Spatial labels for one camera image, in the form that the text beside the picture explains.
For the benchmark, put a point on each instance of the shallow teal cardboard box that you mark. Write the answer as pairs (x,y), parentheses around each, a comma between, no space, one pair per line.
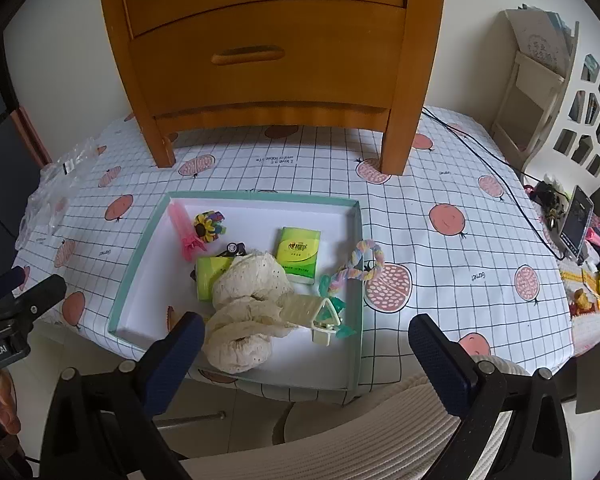
(310,362)

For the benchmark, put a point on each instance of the green tissue pack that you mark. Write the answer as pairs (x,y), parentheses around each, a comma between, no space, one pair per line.
(300,250)
(209,276)

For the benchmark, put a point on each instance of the clear plastic bag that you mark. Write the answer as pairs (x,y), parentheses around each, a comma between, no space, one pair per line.
(55,180)

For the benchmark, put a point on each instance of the cream toy house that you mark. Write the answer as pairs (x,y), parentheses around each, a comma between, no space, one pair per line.
(307,310)

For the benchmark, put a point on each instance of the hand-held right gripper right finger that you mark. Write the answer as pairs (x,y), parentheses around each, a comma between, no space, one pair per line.
(440,360)

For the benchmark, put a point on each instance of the reddish wooden door frame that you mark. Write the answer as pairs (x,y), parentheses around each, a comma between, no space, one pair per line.
(30,135)

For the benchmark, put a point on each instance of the person's left hand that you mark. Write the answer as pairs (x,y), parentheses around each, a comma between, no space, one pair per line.
(6,402)

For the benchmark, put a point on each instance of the small black toy car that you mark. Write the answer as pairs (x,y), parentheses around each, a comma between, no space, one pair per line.
(232,250)

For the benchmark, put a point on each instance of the white wooden shelf rack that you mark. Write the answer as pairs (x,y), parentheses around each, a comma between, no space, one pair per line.
(525,105)

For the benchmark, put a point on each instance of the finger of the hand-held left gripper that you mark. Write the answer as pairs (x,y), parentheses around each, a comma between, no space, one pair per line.
(5,284)
(40,296)

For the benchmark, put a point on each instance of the wooden nightstand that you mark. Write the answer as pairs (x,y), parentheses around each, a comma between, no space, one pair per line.
(411,110)

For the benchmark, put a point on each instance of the teal plastic clip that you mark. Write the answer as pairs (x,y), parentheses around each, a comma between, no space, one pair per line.
(326,284)

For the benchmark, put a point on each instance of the grey metal bar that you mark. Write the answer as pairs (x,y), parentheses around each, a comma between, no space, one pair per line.
(195,417)

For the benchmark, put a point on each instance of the grey paper folder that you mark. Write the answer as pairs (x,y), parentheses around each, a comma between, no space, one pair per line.
(537,37)

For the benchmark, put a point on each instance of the phone on stand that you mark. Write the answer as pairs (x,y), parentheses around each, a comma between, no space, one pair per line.
(577,220)

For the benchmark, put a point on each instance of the pomegranate print checked tablecloth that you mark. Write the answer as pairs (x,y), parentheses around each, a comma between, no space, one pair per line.
(430,170)

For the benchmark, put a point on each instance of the cream lace cloth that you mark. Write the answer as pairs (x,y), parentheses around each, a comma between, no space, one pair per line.
(250,307)

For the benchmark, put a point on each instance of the cream ribbed chair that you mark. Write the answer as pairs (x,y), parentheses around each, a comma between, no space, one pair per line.
(380,435)

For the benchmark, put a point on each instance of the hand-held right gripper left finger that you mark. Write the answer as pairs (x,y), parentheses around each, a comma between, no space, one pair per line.
(172,360)

